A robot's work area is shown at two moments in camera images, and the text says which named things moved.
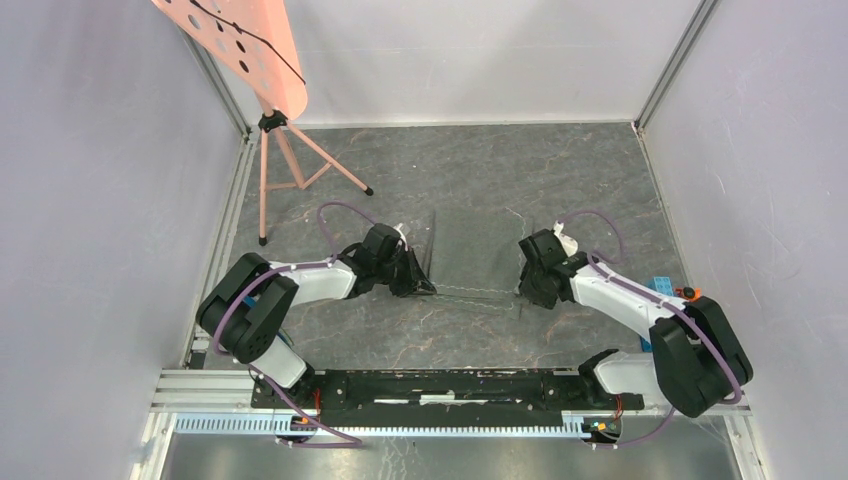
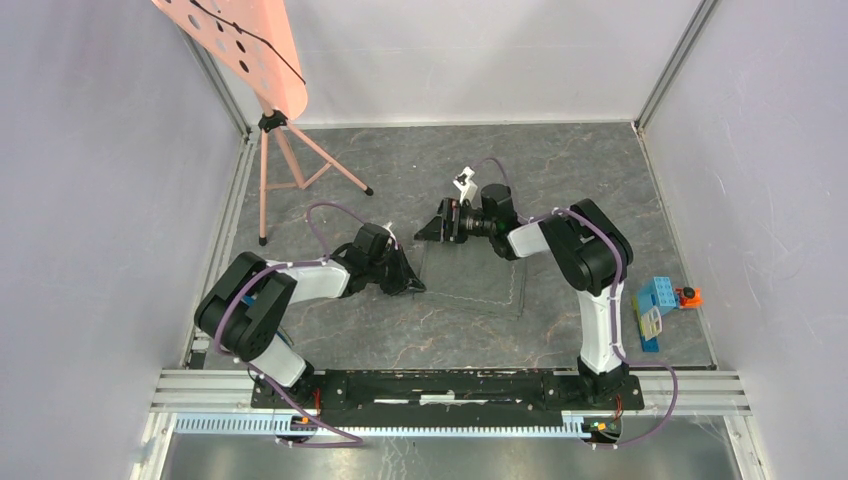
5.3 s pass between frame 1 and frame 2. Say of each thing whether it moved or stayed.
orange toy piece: stayed
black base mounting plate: stayed
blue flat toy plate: stayed
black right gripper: moved
